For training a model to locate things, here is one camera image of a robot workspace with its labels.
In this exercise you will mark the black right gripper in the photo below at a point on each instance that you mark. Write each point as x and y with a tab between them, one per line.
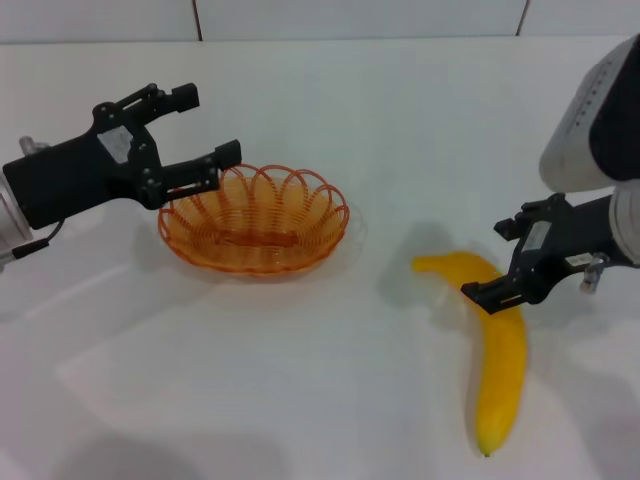
565	235

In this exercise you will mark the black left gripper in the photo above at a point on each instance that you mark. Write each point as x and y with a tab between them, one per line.
75	180

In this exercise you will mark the yellow banana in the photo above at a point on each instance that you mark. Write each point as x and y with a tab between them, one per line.
500	380

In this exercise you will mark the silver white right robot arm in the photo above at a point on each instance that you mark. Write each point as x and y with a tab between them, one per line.
590	125

